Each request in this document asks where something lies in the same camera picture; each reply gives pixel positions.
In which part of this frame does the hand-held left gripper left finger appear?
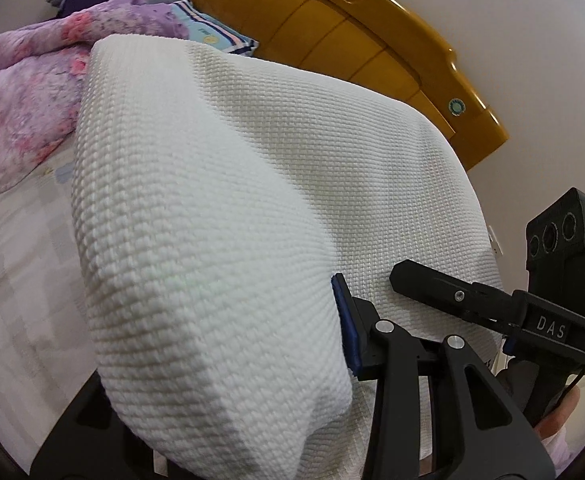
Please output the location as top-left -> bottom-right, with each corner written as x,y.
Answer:
30,375 -> 156,480

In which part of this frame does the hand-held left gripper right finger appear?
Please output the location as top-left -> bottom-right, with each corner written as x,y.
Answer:
331,273 -> 557,480

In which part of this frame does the white jacket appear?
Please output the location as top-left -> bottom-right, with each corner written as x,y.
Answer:
70,34 -> 505,480

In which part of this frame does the person's right hand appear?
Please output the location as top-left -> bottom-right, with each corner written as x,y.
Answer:
532,387 -> 580,443

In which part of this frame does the white floral bed sheet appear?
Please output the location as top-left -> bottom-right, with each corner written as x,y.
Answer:
0,130 -> 103,456

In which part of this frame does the wooden headboard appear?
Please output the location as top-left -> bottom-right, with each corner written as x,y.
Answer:
175,0 -> 509,171

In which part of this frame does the teal striped pillow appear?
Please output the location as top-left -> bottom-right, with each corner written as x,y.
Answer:
165,0 -> 259,58

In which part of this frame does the purple floral quilt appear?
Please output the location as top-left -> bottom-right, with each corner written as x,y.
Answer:
0,0 -> 193,193

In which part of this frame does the dark purple cloth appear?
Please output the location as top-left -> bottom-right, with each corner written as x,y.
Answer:
60,0 -> 138,17

